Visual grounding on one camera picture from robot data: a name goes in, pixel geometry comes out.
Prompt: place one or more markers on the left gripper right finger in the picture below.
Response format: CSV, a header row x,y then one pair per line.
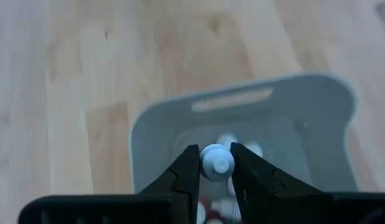
x,y
273,199

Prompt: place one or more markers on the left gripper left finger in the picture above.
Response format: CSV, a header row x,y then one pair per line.
x,y
149,208

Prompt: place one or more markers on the small maroon food coloring bottle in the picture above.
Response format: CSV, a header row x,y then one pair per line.
x,y
215,163

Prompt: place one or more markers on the grey plastic storage bin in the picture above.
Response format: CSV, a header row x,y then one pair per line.
x,y
273,105

